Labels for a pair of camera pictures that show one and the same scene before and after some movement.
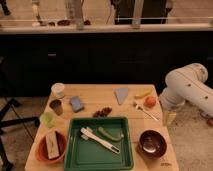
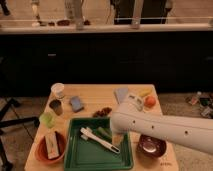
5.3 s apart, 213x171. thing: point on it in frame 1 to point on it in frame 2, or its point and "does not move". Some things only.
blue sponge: x=76 y=104 does not move
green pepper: x=115 y=134 does not move
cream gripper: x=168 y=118 to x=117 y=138
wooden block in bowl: x=52 y=146 does not move
